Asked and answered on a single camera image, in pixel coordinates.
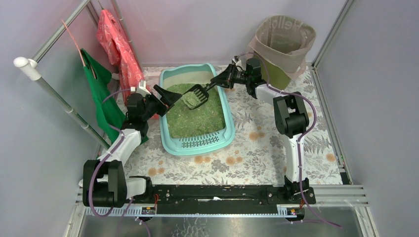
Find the bin with plastic liner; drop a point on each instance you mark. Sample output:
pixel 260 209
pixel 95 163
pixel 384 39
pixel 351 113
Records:
pixel 283 43

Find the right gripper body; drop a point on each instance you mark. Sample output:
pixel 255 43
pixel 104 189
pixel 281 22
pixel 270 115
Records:
pixel 227 78

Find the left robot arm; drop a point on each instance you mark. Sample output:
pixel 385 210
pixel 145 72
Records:
pixel 104 181

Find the pink hanger rod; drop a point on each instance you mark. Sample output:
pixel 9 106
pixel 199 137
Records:
pixel 74 41

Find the teal litter box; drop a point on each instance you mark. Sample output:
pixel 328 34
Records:
pixel 198 145

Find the black litter scoop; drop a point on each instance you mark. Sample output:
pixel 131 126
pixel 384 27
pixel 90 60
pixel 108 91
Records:
pixel 197 95

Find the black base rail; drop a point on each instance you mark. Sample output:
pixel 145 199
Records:
pixel 219 199

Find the white capped metal pole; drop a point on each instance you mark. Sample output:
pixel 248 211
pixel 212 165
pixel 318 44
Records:
pixel 28 67

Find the green cloth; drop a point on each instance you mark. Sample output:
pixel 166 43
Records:
pixel 108 114

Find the pink patterned cloth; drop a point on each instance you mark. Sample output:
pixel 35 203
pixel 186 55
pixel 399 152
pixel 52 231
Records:
pixel 113 40

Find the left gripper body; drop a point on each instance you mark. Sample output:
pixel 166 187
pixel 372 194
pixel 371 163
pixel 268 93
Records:
pixel 157 101

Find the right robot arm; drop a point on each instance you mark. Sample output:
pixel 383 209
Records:
pixel 290 117

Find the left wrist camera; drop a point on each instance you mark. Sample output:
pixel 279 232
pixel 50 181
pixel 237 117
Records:
pixel 141 89

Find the green cat litter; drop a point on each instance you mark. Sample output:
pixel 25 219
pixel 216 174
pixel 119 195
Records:
pixel 208 118

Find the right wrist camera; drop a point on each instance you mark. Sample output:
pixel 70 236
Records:
pixel 237 62

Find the floral mat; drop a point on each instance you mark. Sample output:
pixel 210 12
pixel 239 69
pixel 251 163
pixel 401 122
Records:
pixel 256 156

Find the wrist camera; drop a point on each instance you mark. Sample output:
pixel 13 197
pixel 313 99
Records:
pixel 237 62
pixel 141 89

